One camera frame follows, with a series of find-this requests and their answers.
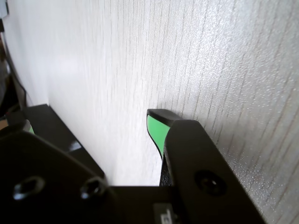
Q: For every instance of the black open box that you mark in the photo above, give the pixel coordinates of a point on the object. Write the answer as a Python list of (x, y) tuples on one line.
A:
[(58, 130)]

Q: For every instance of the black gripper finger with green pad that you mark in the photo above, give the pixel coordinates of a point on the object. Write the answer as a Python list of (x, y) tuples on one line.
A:
[(42, 177), (201, 163)]

